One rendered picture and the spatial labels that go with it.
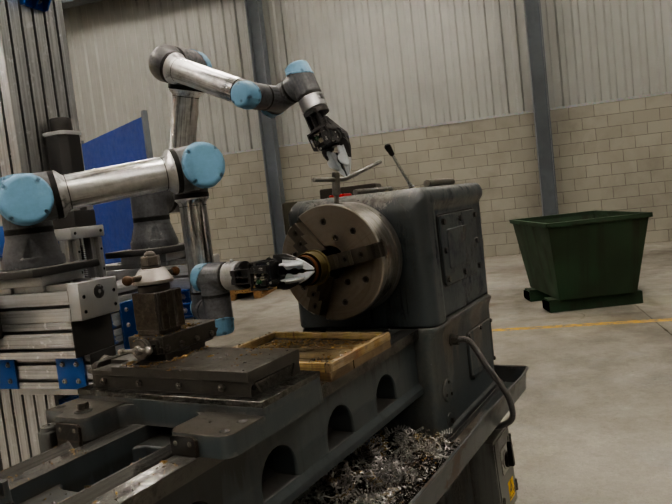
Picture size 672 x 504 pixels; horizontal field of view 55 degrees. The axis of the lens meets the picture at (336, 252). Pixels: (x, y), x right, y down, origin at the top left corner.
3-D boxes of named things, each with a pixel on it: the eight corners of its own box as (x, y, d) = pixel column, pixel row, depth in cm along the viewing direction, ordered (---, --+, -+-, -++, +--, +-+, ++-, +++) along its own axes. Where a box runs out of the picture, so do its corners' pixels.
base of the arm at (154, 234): (121, 251, 207) (116, 220, 207) (150, 246, 221) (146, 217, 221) (159, 247, 202) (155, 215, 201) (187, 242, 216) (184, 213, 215)
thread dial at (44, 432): (58, 469, 124) (51, 419, 123) (71, 472, 122) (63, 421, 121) (41, 478, 121) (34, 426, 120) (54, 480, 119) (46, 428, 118)
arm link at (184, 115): (148, 211, 220) (157, 43, 208) (180, 208, 232) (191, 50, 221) (174, 217, 214) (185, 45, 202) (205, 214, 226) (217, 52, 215)
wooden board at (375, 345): (274, 345, 180) (272, 331, 180) (391, 347, 162) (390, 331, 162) (202, 376, 154) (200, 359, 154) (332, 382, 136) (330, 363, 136)
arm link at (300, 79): (291, 74, 196) (312, 59, 192) (306, 106, 195) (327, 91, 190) (276, 71, 189) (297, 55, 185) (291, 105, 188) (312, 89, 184)
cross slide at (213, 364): (142, 365, 145) (139, 345, 145) (302, 371, 124) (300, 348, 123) (80, 388, 130) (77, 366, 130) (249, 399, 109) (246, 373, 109)
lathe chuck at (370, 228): (301, 310, 191) (296, 203, 187) (399, 318, 176) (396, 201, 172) (284, 316, 183) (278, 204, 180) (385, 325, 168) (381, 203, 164)
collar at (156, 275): (153, 280, 134) (151, 266, 134) (182, 279, 130) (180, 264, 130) (124, 286, 127) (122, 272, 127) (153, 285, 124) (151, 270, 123)
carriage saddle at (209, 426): (150, 389, 147) (147, 363, 147) (326, 400, 124) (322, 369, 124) (32, 437, 121) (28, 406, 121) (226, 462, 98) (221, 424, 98)
